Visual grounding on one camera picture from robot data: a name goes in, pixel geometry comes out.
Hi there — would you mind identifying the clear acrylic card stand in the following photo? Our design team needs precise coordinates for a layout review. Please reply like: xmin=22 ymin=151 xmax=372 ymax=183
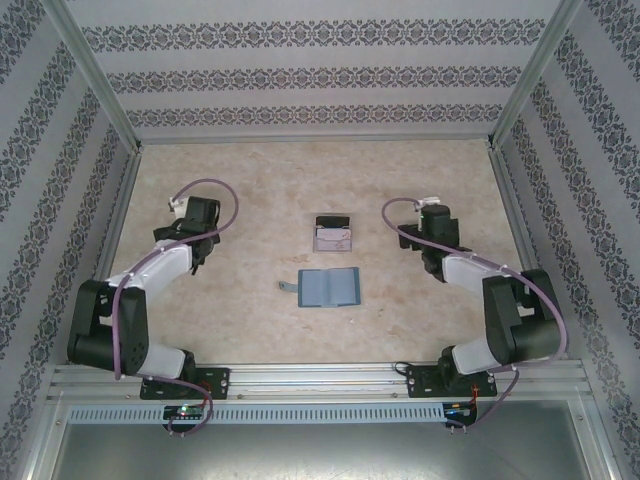
xmin=313 ymin=214 xmax=355 ymax=255

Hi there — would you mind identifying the blue folding card holder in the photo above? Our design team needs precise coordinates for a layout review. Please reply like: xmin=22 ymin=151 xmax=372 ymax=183
xmin=278 ymin=267 xmax=362 ymax=308

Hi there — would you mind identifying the sheet metal tray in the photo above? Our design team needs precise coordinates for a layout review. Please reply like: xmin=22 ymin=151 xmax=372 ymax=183
xmin=49 ymin=399 xmax=596 ymax=480

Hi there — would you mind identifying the aluminium table side rail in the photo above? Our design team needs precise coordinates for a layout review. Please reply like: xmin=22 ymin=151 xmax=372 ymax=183
xmin=67 ymin=147 xmax=146 ymax=365
xmin=491 ymin=147 xmax=570 ymax=361

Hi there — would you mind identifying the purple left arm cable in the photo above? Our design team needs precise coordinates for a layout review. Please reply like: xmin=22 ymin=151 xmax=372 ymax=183
xmin=112 ymin=178 xmax=240 ymax=440

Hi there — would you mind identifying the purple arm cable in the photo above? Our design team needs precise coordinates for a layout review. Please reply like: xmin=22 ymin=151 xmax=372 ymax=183
xmin=112 ymin=178 xmax=240 ymax=440
xmin=381 ymin=197 xmax=569 ymax=436

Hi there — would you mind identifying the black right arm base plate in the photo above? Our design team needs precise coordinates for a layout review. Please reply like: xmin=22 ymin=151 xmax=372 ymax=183
xmin=405 ymin=364 xmax=499 ymax=400

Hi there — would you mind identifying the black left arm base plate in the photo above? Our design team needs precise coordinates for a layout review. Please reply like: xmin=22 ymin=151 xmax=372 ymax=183
xmin=139 ymin=367 xmax=232 ymax=401

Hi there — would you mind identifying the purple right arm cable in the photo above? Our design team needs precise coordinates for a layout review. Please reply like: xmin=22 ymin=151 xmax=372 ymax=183
xmin=381 ymin=197 xmax=569 ymax=436

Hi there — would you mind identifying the aluminium corner post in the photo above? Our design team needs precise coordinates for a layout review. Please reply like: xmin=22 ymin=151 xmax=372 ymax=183
xmin=42 ymin=0 xmax=146 ymax=154
xmin=485 ymin=0 xmax=586 ymax=151

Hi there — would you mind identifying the aluminium mounting rail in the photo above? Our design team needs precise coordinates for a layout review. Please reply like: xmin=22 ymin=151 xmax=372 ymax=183
xmin=47 ymin=363 xmax=594 ymax=401

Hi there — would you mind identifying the grey slotted cable duct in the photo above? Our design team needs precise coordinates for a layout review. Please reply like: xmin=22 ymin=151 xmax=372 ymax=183
xmin=67 ymin=403 xmax=449 ymax=425

